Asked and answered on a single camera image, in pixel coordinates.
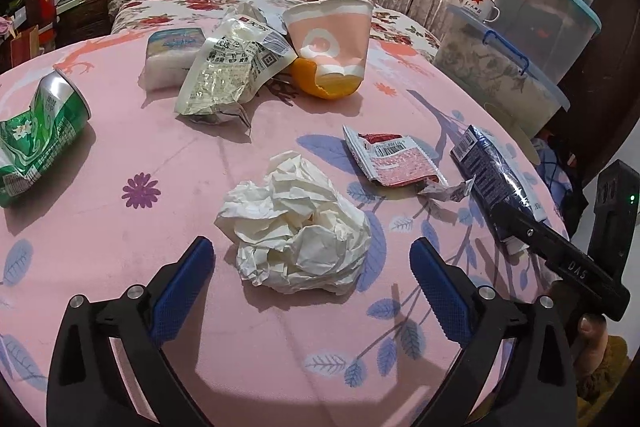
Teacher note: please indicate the small crumpled foil scrap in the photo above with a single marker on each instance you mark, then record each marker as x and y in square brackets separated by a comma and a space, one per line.
[445, 193]

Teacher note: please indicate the bed with floral quilt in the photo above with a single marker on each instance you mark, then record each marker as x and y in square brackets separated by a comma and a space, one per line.
[210, 2]

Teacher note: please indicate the white enamel mug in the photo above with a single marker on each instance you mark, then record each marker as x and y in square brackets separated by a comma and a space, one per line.
[475, 7]

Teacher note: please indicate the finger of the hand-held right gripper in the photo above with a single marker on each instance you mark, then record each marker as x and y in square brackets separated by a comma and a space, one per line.
[565, 257]

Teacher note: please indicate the crushed green can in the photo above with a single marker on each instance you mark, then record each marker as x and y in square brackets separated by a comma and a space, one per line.
[35, 137]

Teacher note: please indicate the brown paper bag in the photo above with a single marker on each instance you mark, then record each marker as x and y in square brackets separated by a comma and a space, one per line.
[25, 47]

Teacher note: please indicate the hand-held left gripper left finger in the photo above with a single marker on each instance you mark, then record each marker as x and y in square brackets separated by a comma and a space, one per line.
[182, 287]

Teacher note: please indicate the red and white sachet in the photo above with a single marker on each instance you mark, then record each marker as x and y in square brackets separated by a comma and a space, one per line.
[400, 157]

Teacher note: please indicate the orange peel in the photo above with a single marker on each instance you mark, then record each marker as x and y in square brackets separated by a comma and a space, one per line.
[320, 84]

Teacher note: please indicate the dark blue packet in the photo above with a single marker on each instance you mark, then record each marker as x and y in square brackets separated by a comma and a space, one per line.
[492, 167]

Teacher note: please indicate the purple cloth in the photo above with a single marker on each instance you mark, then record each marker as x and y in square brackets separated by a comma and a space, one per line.
[562, 177]

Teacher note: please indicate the white tissue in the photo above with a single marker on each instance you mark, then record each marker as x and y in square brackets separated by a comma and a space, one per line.
[295, 227]

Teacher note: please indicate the clear storage box teal rim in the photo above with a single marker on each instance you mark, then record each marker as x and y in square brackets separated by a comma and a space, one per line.
[545, 12]

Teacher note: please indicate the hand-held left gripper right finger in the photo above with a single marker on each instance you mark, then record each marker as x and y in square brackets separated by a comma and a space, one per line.
[440, 287]

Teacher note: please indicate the clear printed plastic wrapper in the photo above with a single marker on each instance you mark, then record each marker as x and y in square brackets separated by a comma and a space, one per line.
[222, 72]

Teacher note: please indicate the white tissue pack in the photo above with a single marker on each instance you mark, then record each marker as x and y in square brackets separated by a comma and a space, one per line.
[167, 54]

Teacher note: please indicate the person's right hand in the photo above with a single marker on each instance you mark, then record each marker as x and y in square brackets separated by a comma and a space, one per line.
[591, 332]

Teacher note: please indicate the pink paper cup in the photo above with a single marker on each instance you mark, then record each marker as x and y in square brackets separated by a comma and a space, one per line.
[330, 34]

